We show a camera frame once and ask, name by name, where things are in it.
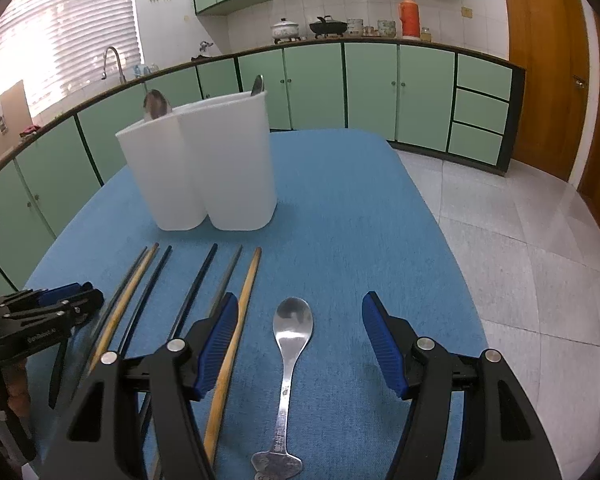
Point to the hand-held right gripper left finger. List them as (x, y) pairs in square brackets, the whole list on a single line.
[(219, 340)]

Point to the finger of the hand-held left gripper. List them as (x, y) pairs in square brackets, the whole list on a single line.
[(62, 291), (80, 305)]

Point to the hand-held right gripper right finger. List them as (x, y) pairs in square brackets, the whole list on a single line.
[(380, 335)]

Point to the wooden chopstick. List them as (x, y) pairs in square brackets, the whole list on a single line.
[(247, 285), (130, 292)]

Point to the dark grey chopstick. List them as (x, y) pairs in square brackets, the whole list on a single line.
[(130, 272), (229, 272)]

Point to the black chopstick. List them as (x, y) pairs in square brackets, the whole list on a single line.
[(200, 275), (150, 285)]

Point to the white plastic utensil holder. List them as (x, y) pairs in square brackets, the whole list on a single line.
[(230, 160)]

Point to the person's left hand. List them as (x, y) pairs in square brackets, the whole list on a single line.
[(19, 395)]

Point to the blue tablecloth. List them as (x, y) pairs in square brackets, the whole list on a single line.
[(340, 240)]

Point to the red cloth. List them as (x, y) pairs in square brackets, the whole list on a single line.
[(28, 130)]

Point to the cardboard box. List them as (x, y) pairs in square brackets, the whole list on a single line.
[(7, 110)]

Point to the chrome sink faucet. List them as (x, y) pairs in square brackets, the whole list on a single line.
[(121, 67)]

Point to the small pale blue container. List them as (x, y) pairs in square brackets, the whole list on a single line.
[(145, 68)]

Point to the green base cabinets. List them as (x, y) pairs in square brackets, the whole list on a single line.
[(370, 90)]

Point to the window blinds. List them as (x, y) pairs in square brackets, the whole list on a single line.
[(65, 35)]

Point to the small glass jar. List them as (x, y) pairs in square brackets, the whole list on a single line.
[(426, 35)]

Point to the black wok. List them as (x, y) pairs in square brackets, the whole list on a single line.
[(327, 26)]

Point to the white lidded pot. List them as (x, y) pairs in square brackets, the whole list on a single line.
[(285, 30)]

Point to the orange thermos flask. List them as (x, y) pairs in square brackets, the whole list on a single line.
[(409, 17)]

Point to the wall tap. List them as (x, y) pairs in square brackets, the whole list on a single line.
[(205, 48)]

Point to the wall outlet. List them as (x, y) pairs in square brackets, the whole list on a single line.
[(466, 12)]

